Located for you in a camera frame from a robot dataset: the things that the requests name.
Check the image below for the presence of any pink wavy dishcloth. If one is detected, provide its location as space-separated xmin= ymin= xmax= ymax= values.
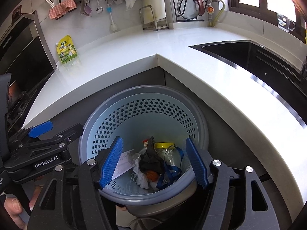
xmin=48 ymin=0 xmax=77 ymax=20

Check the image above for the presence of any left hand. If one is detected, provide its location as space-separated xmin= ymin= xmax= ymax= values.
xmin=4 ymin=176 xmax=44 ymax=229

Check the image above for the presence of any blue ribbon strap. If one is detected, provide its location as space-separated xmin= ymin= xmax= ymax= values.
xmin=155 ymin=145 xmax=185 ymax=190

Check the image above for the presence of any clear plastic blister package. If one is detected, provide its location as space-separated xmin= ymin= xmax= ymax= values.
xmin=112 ymin=142 xmax=184 ymax=187

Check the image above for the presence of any grey purple hanging cloth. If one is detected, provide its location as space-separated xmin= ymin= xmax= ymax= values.
xmin=80 ymin=0 xmax=92 ymax=17

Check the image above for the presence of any yellow seasoning pouch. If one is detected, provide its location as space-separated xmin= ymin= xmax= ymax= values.
xmin=56 ymin=35 xmax=78 ymax=64

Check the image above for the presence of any white cutting board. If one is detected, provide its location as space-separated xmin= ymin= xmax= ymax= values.
xmin=141 ymin=0 xmax=168 ymax=25

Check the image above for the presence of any steel ladle with white handle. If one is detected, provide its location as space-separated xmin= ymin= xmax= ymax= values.
xmin=96 ymin=0 xmax=104 ymax=14

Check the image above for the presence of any white tissue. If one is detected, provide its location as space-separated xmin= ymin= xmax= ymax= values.
xmin=133 ymin=154 xmax=157 ymax=191

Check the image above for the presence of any black kitchen sink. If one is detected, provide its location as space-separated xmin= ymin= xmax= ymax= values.
xmin=191 ymin=40 xmax=306 ymax=128

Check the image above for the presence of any glass pot lid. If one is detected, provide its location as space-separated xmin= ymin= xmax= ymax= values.
xmin=177 ymin=0 xmax=205 ymax=20

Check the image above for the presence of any yellow plastic container ring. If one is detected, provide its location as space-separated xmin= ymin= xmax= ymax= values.
xmin=153 ymin=141 xmax=176 ymax=153

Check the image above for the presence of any red snack wrapper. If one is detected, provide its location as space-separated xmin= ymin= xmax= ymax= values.
xmin=143 ymin=139 xmax=150 ymax=148

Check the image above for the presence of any black oven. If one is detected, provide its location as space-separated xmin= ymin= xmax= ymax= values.
xmin=1 ymin=11 xmax=56 ymax=135

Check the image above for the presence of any dark grey rag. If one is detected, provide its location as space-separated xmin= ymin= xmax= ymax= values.
xmin=139 ymin=137 xmax=165 ymax=175

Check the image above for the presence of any grey perforated trash bin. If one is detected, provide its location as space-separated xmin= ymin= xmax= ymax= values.
xmin=78 ymin=85 xmax=209 ymax=206

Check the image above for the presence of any yellow gas hose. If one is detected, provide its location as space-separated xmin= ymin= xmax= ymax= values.
xmin=206 ymin=0 xmax=226 ymax=28

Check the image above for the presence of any glass mug on sill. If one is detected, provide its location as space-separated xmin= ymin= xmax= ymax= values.
xmin=277 ymin=14 xmax=295 ymax=32

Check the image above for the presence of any steel cutting board rack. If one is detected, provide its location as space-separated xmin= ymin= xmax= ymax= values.
xmin=139 ymin=5 xmax=169 ymax=31

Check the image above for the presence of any orange peel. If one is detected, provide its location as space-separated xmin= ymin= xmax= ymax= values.
xmin=146 ymin=171 xmax=159 ymax=182

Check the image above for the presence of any white bottle brush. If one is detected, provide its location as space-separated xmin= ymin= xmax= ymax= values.
xmin=107 ymin=3 xmax=118 ymax=32

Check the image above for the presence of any black lid rack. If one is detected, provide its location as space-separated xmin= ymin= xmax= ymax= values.
xmin=168 ymin=0 xmax=214 ymax=22

